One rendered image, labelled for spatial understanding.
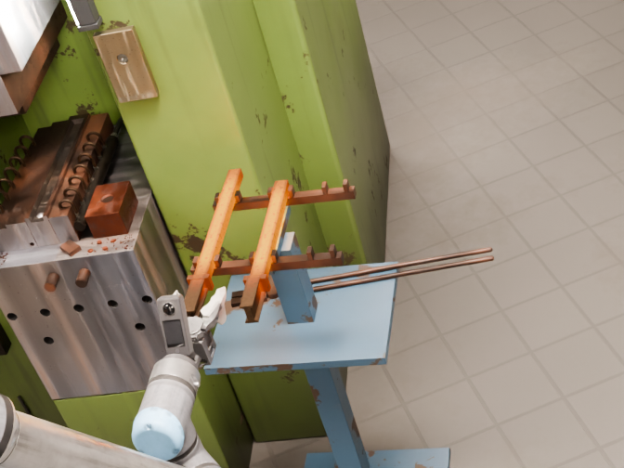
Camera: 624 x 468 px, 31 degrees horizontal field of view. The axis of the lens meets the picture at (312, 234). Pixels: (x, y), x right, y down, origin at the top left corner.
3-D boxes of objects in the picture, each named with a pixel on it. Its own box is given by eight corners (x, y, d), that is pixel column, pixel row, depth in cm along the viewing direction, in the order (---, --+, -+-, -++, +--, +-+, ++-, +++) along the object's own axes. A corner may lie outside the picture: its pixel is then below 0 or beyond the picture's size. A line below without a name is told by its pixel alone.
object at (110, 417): (244, 501, 304) (193, 385, 276) (114, 512, 312) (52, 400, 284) (266, 354, 347) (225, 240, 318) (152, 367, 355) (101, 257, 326)
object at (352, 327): (386, 364, 230) (384, 357, 229) (205, 375, 241) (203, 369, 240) (399, 267, 253) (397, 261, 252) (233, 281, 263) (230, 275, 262)
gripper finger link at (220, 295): (230, 305, 221) (203, 336, 216) (221, 282, 218) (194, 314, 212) (242, 307, 220) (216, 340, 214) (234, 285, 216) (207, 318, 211)
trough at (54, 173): (47, 220, 253) (45, 215, 252) (27, 223, 254) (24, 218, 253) (91, 117, 285) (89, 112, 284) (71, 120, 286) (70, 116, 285)
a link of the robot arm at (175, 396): (139, 465, 197) (120, 428, 190) (157, 411, 206) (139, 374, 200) (188, 463, 194) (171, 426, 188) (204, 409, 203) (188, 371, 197)
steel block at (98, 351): (192, 384, 275) (133, 250, 248) (51, 400, 283) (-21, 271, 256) (224, 240, 318) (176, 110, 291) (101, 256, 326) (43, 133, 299)
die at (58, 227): (79, 240, 256) (65, 213, 251) (0, 252, 260) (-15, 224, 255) (118, 136, 288) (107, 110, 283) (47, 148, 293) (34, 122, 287)
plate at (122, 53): (158, 97, 243) (132, 29, 233) (119, 103, 245) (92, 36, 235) (159, 92, 245) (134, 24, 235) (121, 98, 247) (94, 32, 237)
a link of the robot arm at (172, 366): (140, 375, 200) (190, 372, 197) (147, 356, 204) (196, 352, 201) (156, 409, 205) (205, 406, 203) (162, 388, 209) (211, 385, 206)
